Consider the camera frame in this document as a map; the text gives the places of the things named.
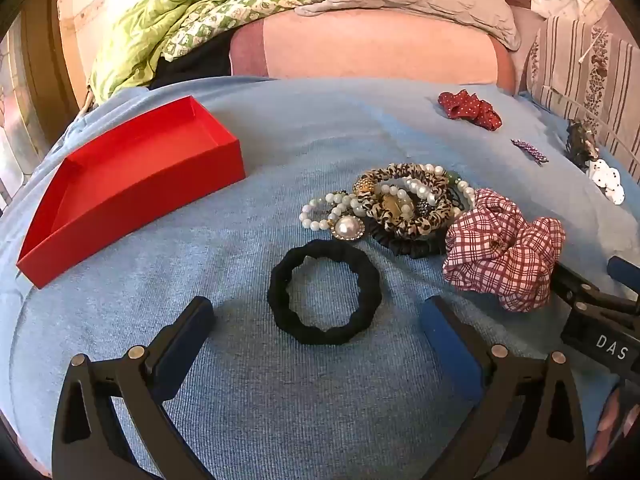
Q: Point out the pink bedsheet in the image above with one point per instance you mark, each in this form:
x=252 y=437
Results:
x=375 y=50

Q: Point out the red dotted scrunchie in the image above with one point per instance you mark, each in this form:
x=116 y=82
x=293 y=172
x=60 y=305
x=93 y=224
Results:
x=467 y=107

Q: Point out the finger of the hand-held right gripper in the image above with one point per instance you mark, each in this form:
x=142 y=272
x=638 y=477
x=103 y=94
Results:
x=570 y=285
x=624 y=269

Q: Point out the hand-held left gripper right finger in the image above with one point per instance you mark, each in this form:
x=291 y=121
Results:
x=445 y=340

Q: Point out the blue blanket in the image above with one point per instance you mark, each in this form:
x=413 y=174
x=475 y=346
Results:
x=300 y=125

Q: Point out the red plaid scrunchie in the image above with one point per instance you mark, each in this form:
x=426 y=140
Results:
x=500 y=255

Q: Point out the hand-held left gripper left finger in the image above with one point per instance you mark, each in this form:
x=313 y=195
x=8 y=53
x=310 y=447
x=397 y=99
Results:
x=185 y=340

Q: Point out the striped floral pillow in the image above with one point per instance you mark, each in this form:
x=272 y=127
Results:
x=575 y=70

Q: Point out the dark hair claw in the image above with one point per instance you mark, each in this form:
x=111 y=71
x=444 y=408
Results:
x=580 y=142

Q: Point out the purple hair clip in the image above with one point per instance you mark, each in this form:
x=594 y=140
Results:
x=529 y=150

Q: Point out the leopard print scrunchie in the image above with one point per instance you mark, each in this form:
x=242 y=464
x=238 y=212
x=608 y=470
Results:
x=425 y=222

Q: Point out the red cardboard box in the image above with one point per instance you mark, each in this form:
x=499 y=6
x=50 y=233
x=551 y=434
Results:
x=125 y=180

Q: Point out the green patterned quilt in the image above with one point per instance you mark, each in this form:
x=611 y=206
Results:
x=150 y=20

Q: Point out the black cloth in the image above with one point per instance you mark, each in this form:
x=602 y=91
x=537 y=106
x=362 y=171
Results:
x=200 y=67

